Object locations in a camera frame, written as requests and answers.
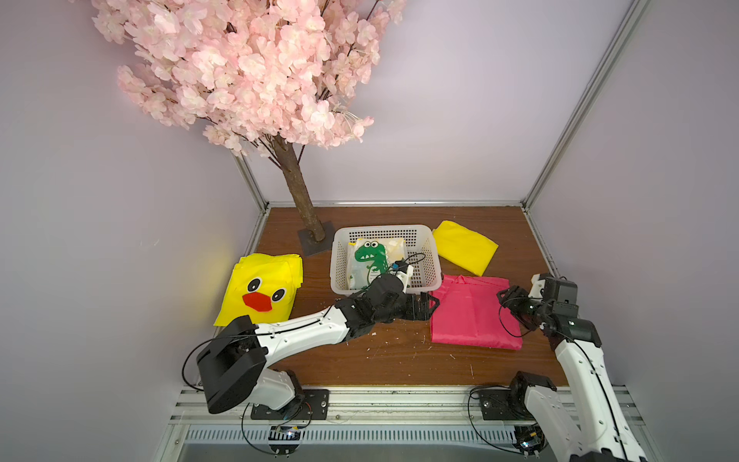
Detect pink raincoat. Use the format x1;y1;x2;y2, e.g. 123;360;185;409
429;275;523;350

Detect dinosaur print raincoat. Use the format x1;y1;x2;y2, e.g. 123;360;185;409
346;238;407;290

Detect plain yellow raincoat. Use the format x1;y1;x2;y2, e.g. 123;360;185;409
432;221;498;276

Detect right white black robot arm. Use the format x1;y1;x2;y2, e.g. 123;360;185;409
498;273;648;461

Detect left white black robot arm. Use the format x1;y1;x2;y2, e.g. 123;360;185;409
196;275;440;418

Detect white plastic perforated basket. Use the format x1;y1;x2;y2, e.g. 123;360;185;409
330;224;443;296

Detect yellow duck face raincoat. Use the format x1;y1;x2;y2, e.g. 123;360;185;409
214;253;303;327

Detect dark square tree base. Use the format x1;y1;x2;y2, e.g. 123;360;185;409
298;221;336;257

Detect right small circuit board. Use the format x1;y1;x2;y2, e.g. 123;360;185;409
513;425;548;458

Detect small circuit board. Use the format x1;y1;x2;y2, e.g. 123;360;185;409
268;425;303;457
513;425;548;458

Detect left small circuit board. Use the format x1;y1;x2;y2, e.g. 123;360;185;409
268;425;303;457

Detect pink cherry blossom tree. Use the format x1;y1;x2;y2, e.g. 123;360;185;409
94;0;406;241

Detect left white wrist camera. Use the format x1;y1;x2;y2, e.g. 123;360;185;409
388;260;414;292

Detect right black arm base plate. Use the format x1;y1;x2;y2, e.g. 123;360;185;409
477;388;528;422

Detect aluminium front rail frame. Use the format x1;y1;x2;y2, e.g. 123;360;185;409
154;386;533;461

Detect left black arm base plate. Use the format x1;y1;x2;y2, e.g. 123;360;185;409
249;389;330;422

